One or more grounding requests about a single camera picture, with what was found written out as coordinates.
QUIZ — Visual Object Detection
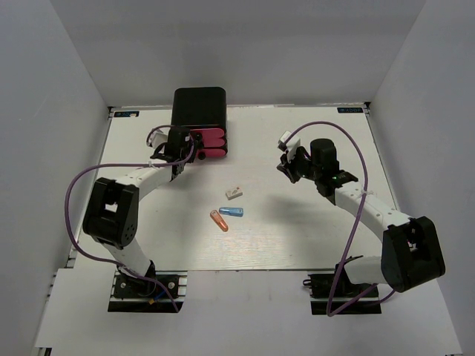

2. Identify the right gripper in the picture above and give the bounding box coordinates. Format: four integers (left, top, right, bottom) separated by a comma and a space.
278, 146, 322, 183

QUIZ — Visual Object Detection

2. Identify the blue table corner sticker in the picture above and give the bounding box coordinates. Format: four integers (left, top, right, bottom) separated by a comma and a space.
337, 107, 364, 113

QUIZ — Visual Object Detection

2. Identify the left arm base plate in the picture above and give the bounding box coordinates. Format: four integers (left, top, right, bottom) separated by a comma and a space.
108, 271, 188, 314

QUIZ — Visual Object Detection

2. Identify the left blue table sticker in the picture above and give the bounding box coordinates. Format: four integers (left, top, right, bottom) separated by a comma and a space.
114, 111, 140, 118

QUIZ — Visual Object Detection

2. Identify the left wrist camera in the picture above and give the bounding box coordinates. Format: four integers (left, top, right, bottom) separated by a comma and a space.
146, 129, 168, 149

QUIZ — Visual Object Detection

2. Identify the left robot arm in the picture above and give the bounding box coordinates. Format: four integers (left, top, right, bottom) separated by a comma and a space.
82, 125, 203, 296

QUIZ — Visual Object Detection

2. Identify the blue correction tape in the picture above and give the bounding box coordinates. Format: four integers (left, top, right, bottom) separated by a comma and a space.
218, 207, 243, 217

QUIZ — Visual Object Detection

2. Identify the purple cable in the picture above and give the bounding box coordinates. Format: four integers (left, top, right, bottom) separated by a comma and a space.
65, 125, 196, 312
281, 121, 396, 317

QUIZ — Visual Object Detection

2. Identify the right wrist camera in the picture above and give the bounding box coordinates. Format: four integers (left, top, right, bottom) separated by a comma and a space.
278, 131, 301, 161

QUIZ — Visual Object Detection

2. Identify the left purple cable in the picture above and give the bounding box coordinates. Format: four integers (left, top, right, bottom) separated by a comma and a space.
65, 125, 196, 312

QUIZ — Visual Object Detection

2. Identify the black drawer cabinet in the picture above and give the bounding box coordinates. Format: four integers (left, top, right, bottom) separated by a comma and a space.
171, 87, 227, 141

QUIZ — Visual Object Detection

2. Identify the white staples box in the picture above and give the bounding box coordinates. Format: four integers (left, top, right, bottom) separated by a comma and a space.
225, 186, 243, 200

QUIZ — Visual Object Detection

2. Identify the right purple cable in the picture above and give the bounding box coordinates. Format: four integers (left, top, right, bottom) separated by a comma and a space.
281, 121, 396, 317

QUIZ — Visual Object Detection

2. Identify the orange correction tape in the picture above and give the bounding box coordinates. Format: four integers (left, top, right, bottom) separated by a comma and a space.
209, 210, 229, 232

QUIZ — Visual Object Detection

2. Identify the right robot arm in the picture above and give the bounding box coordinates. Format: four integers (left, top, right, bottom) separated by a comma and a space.
278, 132, 446, 296

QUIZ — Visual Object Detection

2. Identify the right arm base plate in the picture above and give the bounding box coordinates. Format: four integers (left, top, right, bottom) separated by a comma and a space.
302, 271, 381, 316

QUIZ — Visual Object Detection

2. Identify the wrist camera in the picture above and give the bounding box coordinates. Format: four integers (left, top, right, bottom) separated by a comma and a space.
278, 131, 301, 161
146, 129, 168, 149

